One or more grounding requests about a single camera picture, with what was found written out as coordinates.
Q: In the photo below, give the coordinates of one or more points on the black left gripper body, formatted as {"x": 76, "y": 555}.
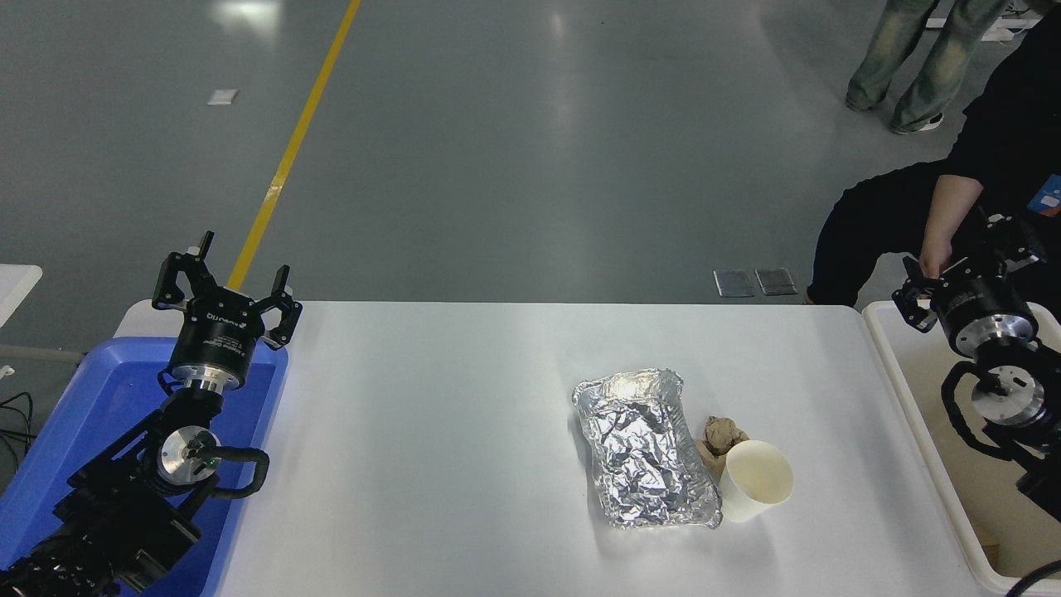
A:
{"x": 217, "y": 336}

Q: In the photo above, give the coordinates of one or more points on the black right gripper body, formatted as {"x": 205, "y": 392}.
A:
{"x": 982, "y": 300}

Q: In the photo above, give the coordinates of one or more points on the white paper cup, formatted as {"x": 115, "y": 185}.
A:
{"x": 750, "y": 489}

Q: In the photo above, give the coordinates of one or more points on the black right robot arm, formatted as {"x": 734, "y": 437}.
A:
{"x": 1007, "y": 394}

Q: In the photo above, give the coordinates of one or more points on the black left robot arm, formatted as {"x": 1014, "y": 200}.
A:
{"x": 116, "y": 514}

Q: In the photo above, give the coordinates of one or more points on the person's forearm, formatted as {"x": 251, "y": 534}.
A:
{"x": 951, "y": 207}

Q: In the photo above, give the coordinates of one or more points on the person's hand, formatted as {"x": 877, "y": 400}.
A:
{"x": 935, "y": 259}

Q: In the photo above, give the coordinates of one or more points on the large pale bin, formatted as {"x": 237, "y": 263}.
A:
{"x": 920, "y": 390}

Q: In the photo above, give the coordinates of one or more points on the crouching person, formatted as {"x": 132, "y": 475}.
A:
{"x": 1011, "y": 116}

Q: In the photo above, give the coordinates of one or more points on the metal floor plate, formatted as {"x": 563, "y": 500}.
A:
{"x": 734, "y": 283}
{"x": 776, "y": 281}

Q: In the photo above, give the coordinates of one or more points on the blue plastic tray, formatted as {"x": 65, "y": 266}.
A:
{"x": 91, "y": 406}

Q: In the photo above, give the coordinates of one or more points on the small white side table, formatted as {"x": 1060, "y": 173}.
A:
{"x": 15, "y": 290}

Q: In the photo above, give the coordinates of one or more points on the standing person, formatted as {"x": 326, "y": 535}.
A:
{"x": 932, "y": 66}

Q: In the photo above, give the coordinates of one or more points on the white wheeled stand base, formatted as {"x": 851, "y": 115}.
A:
{"x": 1015, "y": 23}

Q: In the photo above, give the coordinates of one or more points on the crumpled tan paper ball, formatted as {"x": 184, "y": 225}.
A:
{"x": 723, "y": 433}

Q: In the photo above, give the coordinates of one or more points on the crumpled foil tray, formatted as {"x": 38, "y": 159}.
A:
{"x": 642, "y": 452}

